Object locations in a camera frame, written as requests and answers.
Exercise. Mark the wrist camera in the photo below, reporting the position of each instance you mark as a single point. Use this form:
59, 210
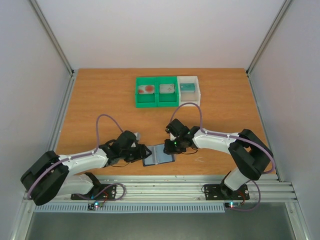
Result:
137, 139
172, 136

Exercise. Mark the card with red circles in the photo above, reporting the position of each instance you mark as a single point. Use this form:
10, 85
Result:
146, 89

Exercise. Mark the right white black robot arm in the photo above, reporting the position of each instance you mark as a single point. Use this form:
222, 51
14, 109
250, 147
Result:
250, 155

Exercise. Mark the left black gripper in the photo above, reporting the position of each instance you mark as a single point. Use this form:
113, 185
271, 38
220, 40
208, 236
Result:
141, 153

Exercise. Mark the green bin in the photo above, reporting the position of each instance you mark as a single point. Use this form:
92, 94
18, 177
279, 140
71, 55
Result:
146, 101
168, 100

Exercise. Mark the grey white card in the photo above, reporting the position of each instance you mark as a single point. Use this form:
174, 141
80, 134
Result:
167, 88

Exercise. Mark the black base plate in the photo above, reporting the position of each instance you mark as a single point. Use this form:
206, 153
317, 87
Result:
215, 192
110, 191

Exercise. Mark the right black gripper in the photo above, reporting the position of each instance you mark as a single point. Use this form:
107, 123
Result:
171, 146

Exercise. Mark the left green bin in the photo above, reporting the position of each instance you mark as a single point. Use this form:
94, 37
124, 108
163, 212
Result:
146, 101

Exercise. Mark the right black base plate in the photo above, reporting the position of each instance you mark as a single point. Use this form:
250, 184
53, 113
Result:
215, 192

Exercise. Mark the left aluminium frame post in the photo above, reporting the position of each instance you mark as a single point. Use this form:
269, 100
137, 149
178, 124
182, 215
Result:
45, 24

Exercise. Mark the blue leather card holder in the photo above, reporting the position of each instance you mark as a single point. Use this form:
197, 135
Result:
157, 156

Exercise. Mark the right aluminium frame post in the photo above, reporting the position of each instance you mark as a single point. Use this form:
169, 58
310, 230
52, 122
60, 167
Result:
269, 34

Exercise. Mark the left controller board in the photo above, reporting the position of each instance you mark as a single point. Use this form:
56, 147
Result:
96, 206

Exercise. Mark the grey slotted cable duct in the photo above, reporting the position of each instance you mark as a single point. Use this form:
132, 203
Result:
131, 208

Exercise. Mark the aluminium frame post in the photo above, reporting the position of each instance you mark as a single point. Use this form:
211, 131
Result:
269, 34
45, 24

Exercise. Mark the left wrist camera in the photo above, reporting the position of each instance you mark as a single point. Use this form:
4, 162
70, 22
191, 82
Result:
137, 139

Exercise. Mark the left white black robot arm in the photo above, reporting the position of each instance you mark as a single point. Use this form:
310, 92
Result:
55, 175

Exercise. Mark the middle green bin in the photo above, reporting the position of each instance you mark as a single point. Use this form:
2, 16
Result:
168, 100

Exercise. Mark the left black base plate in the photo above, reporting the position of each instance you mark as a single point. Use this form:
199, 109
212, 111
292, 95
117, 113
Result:
110, 191

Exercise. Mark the aluminium front rail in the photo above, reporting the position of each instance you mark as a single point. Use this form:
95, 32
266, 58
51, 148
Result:
188, 188

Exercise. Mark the controller board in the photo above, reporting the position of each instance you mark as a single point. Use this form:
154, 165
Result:
233, 205
96, 206

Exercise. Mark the white bin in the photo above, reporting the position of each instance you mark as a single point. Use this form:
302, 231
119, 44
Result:
189, 97

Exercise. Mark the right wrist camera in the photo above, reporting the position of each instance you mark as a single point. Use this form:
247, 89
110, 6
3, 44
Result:
172, 136

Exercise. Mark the right controller board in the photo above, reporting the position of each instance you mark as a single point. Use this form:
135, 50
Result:
233, 205

